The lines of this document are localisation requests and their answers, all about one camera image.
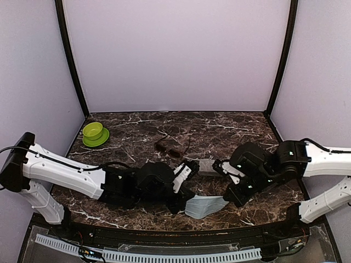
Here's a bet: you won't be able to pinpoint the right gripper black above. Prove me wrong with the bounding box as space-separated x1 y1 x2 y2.
223 170 276 208

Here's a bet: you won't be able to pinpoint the light blue cloth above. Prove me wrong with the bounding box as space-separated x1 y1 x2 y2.
185 195 229 219

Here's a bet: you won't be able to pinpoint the beige glasses case teal lining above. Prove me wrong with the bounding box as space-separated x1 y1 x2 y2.
198 159 220 176

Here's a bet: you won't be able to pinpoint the brown sunglasses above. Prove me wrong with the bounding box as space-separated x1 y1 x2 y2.
154 130 191 158

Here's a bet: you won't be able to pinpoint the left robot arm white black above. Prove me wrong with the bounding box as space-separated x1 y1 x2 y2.
1 132 200 239

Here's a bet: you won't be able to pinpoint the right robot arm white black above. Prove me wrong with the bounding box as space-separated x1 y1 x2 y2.
219 139 350 238

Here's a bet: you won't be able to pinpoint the green plate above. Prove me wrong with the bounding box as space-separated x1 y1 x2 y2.
82 128 110 147

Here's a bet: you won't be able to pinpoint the green bowl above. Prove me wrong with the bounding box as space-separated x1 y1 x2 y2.
82 122 103 141

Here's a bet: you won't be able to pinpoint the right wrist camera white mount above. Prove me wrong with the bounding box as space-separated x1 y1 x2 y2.
212 159 245 185

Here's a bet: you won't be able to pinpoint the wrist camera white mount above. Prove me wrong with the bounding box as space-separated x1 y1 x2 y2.
212 159 245 185
173 160 200 193

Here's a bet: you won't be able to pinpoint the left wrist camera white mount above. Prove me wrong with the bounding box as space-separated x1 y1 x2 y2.
173 160 200 193

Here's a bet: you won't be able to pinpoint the white slotted cable duct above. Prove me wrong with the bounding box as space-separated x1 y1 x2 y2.
35 234 262 262

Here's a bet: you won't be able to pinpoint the black front rail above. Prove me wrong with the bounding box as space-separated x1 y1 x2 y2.
42 221 310 247

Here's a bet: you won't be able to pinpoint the right black frame post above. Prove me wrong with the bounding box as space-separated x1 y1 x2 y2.
263 0 299 117

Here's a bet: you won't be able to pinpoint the black frame post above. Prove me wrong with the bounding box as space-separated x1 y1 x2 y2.
54 0 90 118
263 0 299 117

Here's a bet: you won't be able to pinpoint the left black frame post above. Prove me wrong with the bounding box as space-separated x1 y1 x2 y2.
54 0 90 118

